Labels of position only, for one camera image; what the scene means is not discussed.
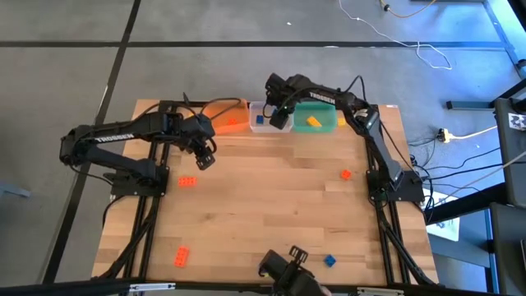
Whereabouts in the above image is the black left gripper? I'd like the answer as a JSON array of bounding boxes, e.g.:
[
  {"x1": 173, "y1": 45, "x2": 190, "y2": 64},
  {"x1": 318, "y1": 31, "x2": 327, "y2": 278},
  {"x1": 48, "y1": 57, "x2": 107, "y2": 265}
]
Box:
[{"x1": 180, "y1": 113, "x2": 217, "y2": 171}]

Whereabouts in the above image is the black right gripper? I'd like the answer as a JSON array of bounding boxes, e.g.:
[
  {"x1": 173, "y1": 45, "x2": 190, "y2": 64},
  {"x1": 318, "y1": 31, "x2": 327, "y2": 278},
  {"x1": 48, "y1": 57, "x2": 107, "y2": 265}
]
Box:
[{"x1": 265, "y1": 73, "x2": 297, "y2": 132}]

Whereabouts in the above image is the clear plastic bin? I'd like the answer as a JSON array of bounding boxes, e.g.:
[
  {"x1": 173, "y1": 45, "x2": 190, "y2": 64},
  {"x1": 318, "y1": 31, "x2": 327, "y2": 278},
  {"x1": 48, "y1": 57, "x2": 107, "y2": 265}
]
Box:
[{"x1": 249, "y1": 101, "x2": 295, "y2": 134}]

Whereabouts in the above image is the green plastic bin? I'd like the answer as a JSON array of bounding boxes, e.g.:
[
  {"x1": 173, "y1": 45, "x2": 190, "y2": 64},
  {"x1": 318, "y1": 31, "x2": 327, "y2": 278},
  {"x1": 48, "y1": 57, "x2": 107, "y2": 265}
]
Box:
[{"x1": 292, "y1": 101, "x2": 338, "y2": 134}]

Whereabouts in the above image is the orange plastic bin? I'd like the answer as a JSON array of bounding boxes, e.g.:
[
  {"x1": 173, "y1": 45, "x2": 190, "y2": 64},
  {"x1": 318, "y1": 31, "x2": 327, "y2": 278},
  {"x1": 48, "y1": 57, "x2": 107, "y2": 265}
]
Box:
[{"x1": 201, "y1": 98, "x2": 251, "y2": 136}]

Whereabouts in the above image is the black floor bar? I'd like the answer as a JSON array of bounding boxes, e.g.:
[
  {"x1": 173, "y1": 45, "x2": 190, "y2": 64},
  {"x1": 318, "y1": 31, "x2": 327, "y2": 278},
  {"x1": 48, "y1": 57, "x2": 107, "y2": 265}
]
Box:
[{"x1": 446, "y1": 100, "x2": 494, "y2": 111}]

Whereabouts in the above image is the black crossbar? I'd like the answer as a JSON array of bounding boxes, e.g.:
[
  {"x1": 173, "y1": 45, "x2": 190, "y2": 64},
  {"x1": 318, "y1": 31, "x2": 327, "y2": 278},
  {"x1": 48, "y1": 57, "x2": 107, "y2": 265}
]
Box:
[{"x1": 0, "y1": 277, "x2": 526, "y2": 296}]

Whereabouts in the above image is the grey floor object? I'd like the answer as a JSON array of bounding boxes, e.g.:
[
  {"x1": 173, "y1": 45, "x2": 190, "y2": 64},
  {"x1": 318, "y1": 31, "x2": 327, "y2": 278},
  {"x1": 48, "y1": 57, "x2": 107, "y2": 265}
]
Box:
[{"x1": 0, "y1": 183, "x2": 32, "y2": 199}]

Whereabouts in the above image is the white paper sheet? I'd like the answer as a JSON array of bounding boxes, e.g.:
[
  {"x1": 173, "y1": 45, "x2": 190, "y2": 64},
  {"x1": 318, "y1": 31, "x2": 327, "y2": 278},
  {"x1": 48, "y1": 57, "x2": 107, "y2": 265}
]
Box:
[{"x1": 427, "y1": 192, "x2": 460, "y2": 243}]

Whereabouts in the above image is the black diagonal beam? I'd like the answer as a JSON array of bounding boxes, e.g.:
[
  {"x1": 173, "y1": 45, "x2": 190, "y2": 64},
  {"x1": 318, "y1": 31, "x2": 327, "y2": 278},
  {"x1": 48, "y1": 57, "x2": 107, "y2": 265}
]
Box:
[{"x1": 425, "y1": 183, "x2": 506, "y2": 223}]

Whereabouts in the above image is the black side table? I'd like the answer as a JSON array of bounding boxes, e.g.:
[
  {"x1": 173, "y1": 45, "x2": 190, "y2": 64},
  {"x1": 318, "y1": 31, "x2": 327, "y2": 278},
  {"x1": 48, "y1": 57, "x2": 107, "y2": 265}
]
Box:
[{"x1": 492, "y1": 88, "x2": 526, "y2": 206}]

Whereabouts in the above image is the black and white marker tag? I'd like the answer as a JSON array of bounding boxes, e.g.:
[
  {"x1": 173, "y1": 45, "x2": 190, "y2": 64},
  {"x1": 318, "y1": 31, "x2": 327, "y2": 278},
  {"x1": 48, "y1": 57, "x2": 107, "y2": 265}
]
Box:
[{"x1": 508, "y1": 112, "x2": 526, "y2": 131}]

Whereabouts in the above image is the dark grey cabinet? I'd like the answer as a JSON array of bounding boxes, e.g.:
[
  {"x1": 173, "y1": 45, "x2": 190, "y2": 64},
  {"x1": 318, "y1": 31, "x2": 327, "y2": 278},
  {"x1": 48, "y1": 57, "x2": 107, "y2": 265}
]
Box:
[{"x1": 491, "y1": 203, "x2": 526, "y2": 296}]

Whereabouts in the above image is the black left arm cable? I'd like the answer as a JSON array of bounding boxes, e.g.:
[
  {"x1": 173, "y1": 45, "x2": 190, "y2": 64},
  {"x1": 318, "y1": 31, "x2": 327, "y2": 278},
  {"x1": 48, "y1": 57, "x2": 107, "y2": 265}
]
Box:
[{"x1": 182, "y1": 92, "x2": 243, "y2": 124}]

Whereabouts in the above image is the white floor cable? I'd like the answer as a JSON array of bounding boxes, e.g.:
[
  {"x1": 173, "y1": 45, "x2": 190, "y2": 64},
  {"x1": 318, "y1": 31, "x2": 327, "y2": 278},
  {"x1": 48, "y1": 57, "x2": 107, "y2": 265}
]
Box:
[{"x1": 339, "y1": 0, "x2": 453, "y2": 71}]

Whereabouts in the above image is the silver aluminium bracket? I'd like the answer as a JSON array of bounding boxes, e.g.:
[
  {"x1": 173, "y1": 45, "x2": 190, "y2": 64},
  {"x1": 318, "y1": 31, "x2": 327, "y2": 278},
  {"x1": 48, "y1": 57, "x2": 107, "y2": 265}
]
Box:
[
  {"x1": 356, "y1": 286, "x2": 406, "y2": 296},
  {"x1": 129, "y1": 282, "x2": 176, "y2": 293}
]

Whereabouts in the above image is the orange floor cable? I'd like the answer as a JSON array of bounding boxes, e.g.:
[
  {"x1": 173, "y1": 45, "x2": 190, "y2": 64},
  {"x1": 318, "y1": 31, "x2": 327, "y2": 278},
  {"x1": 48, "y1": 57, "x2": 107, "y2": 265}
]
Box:
[{"x1": 378, "y1": 0, "x2": 437, "y2": 20}]

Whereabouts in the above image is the black floor cable bundle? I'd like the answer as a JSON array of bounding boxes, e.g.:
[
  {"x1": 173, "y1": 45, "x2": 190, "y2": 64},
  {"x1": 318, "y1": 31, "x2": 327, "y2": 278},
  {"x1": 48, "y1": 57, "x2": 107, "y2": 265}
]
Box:
[{"x1": 410, "y1": 146, "x2": 505, "y2": 198}]

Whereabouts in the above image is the white power cable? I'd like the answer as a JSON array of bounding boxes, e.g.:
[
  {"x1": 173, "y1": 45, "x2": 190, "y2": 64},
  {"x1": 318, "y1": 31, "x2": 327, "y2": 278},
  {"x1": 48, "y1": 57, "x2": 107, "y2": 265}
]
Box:
[{"x1": 450, "y1": 125, "x2": 499, "y2": 141}]

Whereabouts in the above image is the grey metal frame leg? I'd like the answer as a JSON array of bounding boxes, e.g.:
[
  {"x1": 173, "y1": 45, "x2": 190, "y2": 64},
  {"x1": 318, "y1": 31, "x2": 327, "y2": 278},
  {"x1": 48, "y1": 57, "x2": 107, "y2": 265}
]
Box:
[{"x1": 483, "y1": 0, "x2": 526, "y2": 79}]

